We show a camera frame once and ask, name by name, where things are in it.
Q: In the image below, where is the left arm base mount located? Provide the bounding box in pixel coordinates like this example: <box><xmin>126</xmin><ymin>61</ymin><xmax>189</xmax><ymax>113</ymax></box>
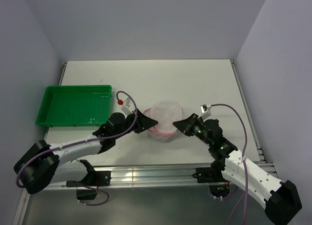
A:
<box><xmin>66</xmin><ymin>171</ymin><xmax>111</xmax><ymax>206</ymax></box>

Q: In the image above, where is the green plastic tray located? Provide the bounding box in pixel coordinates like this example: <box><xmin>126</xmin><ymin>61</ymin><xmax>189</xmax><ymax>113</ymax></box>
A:
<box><xmin>36</xmin><ymin>85</ymin><xmax>112</xmax><ymax>127</ymax></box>

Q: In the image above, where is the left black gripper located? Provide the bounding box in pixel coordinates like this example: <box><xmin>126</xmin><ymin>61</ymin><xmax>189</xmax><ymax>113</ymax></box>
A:
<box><xmin>114</xmin><ymin>108</ymin><xmax>157</xmax><ymax>140</ymax></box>

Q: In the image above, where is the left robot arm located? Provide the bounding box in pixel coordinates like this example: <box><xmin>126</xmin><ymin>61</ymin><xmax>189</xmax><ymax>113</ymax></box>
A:
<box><xmin>13</xmin><ymin>110</ymin><xmax>158</xmax><ymax>194</ymax></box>

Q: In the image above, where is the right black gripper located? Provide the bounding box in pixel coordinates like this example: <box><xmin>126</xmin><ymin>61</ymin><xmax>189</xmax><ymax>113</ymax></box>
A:
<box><xmin>173</xmin><ymin>113</ymin><xmax>212</xmax><ymax>146</ymax></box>

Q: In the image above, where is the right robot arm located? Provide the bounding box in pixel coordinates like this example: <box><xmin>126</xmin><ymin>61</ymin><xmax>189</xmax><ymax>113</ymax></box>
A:
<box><xmin>173</xmin><ymin>114</ymin><xmax>302</xmax><ymax>225</ymax></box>

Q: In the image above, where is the purple cable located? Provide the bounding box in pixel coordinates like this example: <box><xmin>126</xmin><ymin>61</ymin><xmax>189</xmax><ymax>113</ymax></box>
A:
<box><xmin>211</xmin><ymin>103</ymin><xmax>249</xmax><ymax>225</ymax></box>
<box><xmin>15</xmin><ymin>90</ymin><xmax>136</xmax><ymax>207</ymax></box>

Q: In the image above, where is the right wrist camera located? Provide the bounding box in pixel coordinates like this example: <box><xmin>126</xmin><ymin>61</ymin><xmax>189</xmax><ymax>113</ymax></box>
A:
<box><xmin>199</xmin><ymin>104</ymin><xmax>212</xmax><ymax>120</ymax></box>

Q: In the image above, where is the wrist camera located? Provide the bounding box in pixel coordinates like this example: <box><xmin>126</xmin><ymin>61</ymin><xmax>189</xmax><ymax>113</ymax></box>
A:
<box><xmin>117</xmin><ymin>97</ymin><xmax>133</xmax><ymax>116</ymax></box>
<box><xmin>199</xmin><ymin>104</ymin><xmax>212</xmax><ymax>120</ymax></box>

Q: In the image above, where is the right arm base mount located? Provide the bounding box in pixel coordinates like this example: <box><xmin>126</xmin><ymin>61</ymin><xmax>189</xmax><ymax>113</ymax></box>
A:
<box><xmin>192</xmin><ymin>167</ymin><xmax>230</xmax><ymax>199</ymax></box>

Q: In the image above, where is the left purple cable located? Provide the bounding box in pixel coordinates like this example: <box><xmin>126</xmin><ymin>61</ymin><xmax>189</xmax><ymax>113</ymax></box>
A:
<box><xmin>15</xmin><ymin>90</ymin><xmax>136</xmax><ymax>207</ymax></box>

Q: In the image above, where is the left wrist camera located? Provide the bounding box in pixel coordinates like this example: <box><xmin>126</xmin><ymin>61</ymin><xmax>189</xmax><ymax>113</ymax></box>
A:
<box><xmin>117</xmin><ymin>97</ymin><xmax>133</xmax><ymax>116</ymax></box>

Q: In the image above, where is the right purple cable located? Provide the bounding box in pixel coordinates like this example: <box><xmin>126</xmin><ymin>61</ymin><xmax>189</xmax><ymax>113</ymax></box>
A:
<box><xmin>211</xmin><ymin>103</ymin><xmax>249</xmax><ymax>225</ymax></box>

